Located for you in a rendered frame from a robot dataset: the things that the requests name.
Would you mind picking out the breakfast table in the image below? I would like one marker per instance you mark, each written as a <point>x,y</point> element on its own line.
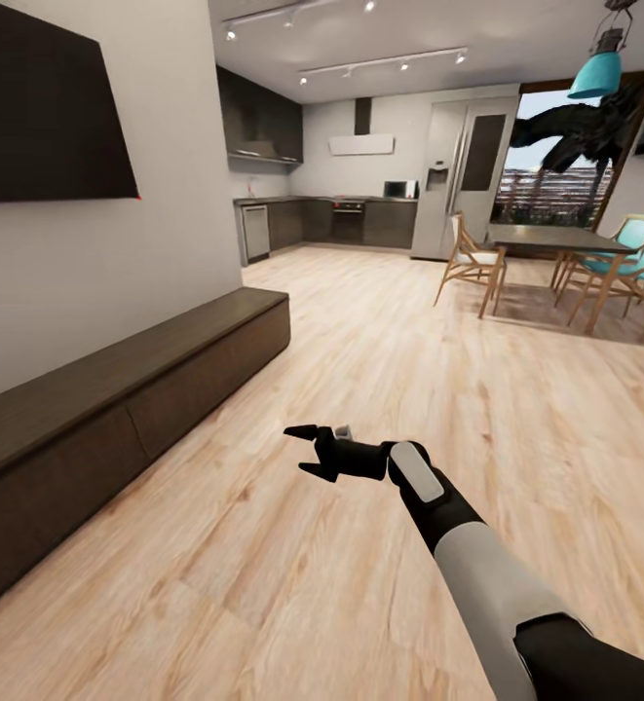
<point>561,238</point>

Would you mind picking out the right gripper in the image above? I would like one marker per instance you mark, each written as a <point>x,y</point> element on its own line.
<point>337,456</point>

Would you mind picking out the room light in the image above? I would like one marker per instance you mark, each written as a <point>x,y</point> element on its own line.
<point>602,73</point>

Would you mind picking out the dishwasher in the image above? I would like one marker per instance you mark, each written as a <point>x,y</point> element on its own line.
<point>255,223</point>

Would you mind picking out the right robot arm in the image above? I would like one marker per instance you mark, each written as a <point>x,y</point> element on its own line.
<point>532,645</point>

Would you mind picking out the oven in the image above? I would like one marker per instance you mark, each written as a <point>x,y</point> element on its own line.
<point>348,218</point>

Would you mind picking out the wall mounted tv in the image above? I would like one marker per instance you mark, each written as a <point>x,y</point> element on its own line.
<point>60,135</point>

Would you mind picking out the range hood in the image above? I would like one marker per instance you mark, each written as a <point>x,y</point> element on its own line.
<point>363,141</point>

